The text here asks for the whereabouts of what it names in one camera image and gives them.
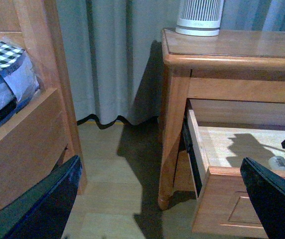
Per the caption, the wooden nightstand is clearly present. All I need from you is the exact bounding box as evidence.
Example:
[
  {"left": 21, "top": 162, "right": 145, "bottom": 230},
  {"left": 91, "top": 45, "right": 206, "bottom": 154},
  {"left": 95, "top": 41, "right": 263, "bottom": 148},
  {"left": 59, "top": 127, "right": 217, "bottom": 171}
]
[{"left": 157, "top": 27, "right": 285, "bottom": 211}]

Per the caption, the white cylindrical air purifier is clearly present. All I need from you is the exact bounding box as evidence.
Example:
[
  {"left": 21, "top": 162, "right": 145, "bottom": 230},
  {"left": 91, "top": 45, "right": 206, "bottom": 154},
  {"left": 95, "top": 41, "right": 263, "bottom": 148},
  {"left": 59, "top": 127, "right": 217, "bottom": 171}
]
[{"left": 175, "top": 0, "right": 224, "bottom": 37}]

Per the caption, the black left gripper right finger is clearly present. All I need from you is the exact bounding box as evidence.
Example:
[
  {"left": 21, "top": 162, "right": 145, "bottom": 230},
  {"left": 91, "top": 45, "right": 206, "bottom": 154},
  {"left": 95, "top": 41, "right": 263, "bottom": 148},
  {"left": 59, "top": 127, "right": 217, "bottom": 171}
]
[{"left": 240, "top": 157, "right": 285, "bottom": 239}]

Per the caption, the white medicine bottle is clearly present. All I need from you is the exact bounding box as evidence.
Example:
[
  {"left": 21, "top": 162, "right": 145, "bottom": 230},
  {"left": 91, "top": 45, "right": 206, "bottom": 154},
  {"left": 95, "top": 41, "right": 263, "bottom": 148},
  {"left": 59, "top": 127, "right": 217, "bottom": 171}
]
[{"left": 268, "top": 156, "right": 285, "bottom": 171}]

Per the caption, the grey curtain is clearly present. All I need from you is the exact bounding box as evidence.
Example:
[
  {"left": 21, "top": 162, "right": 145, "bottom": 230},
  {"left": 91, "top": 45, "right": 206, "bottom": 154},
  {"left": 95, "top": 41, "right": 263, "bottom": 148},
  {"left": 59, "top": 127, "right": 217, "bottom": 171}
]
[{"left": 55, "top": 0, "right": 285, "bottom": 126}]

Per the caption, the wooden bed frame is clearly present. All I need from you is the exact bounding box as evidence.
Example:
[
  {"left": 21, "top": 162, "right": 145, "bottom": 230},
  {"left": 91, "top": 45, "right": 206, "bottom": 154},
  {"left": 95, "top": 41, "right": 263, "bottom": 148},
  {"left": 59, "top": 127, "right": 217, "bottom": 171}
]
[{"left": 0, "top": 0, "right": 82, "bottom": 209}]

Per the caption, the wooden drawer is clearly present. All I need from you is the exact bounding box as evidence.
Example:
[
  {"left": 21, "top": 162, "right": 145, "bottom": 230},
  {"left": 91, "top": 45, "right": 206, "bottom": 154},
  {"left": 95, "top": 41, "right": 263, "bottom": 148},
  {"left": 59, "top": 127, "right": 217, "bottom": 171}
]
[{"left": 182, "top": 99, "right": 285, "bottom": 238}]

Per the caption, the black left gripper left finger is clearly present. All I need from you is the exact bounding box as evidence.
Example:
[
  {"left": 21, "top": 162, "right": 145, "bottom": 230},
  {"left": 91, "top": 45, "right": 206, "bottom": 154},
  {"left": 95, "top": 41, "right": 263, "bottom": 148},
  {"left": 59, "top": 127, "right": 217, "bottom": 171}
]
[{"left": 0, "top": 155, "right": 82, "bottom": 239}]

